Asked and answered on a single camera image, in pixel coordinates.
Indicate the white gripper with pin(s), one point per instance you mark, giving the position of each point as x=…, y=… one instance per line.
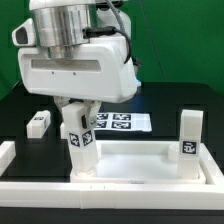
x=98, y=70

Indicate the white desk top tray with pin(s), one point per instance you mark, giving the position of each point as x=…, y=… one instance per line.
x=137, y=162

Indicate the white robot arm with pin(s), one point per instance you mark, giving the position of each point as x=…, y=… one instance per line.
x=67, y=49

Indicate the black marker plate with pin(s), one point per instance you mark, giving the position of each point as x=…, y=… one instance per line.
x=124, y=122

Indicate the white U-shaped fence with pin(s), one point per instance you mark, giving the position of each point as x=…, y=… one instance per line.
x=208, y=196

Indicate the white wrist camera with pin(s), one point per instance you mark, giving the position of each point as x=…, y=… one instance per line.
x=24, y=35

